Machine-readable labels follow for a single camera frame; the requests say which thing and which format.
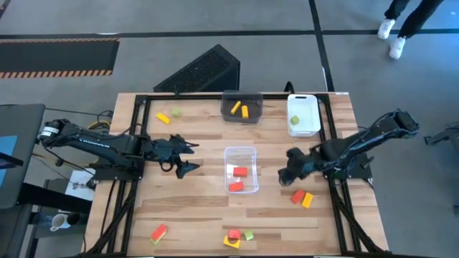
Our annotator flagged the black perforated case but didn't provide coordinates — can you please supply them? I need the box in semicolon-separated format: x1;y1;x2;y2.
153;43;241;93

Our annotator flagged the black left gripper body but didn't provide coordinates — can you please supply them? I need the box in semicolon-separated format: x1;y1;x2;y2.
143;138;186;172

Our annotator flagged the yellow cable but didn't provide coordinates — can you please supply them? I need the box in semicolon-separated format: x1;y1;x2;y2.
87;120;111;130

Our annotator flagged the clear plastic bin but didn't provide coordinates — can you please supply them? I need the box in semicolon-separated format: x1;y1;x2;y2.
223;145;260;195

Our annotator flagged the black hazard-striped floor mat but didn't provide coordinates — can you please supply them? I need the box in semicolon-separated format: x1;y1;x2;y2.
0;37;120;80

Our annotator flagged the white mug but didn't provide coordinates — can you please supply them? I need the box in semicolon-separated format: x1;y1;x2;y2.
49;213;72;233

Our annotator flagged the person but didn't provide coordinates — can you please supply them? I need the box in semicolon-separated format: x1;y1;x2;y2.
376;0;445;60

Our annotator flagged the white shoe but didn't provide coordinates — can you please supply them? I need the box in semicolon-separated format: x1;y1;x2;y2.
377;18;397;40
389;35;407;60

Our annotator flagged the printed paper sheet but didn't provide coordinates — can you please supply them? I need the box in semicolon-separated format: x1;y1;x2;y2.
65;167;97;201

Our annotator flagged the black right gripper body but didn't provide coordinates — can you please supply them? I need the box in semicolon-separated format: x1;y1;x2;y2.
295;145;326;176

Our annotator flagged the dark grey plastic bin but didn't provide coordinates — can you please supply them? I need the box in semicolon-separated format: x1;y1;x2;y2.
219;90;264;125

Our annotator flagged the black aluminium table frame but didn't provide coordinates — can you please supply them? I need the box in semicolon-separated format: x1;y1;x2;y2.
84;92;387;258

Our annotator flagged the white plastic bin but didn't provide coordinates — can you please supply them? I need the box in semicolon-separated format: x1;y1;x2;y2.
286;93;322;138

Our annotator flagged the yellow arch block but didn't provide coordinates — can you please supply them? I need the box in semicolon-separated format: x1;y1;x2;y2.
222;234;242;249

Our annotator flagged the dark grey monitor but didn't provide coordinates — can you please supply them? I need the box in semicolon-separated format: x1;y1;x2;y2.
0;103;47;211

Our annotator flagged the black side table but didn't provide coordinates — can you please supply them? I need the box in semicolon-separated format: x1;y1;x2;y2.
17;181;93;216

